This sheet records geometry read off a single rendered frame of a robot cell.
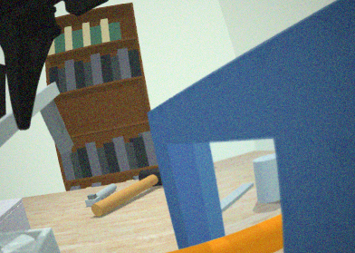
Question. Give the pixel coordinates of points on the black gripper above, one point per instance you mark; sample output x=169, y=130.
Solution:
x=27, y=31

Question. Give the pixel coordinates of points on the blue rectangular frame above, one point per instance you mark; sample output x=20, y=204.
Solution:
x=297, y=88

